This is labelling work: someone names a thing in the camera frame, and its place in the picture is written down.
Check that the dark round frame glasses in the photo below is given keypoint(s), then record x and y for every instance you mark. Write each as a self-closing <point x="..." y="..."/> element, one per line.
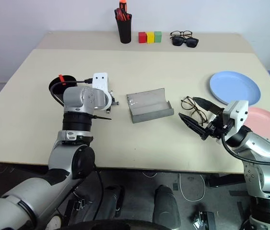
<point x="187" y="32"/>

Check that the red marker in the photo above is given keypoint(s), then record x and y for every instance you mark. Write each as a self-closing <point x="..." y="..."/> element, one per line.
<point x="61" y="78"/>

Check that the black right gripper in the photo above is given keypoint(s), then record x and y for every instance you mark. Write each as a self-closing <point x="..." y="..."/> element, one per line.
<point x="217" y="130"/>

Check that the red block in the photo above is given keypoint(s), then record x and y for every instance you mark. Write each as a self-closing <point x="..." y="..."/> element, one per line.
<point x="142" y="37"/>

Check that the thin brown frame glasses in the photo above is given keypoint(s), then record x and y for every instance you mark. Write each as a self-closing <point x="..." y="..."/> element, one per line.
<point x="193" y="109"/>

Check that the green block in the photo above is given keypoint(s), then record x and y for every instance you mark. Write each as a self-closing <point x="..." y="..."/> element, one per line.
<point x="158" y="37"/>

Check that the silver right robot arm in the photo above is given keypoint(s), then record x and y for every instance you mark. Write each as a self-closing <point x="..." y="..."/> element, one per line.
<point x="261" y="153"/>

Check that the slim dark rounded shape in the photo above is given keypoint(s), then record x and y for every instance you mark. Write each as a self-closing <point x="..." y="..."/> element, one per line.
<point x="113" y="201"/>

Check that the black table foot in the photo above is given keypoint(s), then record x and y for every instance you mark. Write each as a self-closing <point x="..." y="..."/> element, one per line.
<point x="226" y="180"/>

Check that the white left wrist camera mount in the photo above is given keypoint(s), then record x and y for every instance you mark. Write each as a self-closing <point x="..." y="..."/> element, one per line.
<point x="100" y="81"/>

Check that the pink plate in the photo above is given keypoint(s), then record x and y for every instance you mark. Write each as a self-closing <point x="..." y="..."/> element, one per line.
<point x="266" y="129"/>

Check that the grey glasses case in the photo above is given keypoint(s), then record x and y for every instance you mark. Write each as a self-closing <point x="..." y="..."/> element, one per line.
<point x="149" y="105"/>

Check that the large dark rounded shape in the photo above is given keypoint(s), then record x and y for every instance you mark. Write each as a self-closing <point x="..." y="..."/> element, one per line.
<point x="166" y="206"/>

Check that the yellow block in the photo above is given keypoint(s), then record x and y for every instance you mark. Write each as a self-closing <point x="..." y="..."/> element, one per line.
<point x="150" y="37"/>

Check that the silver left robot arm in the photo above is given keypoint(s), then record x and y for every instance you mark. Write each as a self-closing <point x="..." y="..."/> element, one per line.
<point x="53" y="155"/>

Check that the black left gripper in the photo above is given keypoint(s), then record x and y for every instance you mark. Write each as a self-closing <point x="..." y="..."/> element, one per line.
<point x="114" y="103"/>

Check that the black sunglasses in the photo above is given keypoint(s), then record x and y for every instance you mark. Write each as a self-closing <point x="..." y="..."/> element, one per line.
<point x="185" y="42"/>

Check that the light blue plate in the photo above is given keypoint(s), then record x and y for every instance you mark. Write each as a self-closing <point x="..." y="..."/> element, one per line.
<point x="233" y="87"/>

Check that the black metal clamp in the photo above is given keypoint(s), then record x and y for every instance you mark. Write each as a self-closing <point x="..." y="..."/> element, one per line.
<point x="204" y="220"/>

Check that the tall black tool holder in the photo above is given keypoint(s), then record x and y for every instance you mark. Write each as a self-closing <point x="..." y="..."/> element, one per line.
<point x="125" y="31"/>

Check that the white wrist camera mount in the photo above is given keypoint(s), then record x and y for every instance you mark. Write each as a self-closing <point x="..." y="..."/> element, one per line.
<point x="236" y="115"/>
<point x="100" y="81"/>

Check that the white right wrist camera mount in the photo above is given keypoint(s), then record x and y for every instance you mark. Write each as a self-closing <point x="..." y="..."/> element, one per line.
<point x="236" y="115"/>

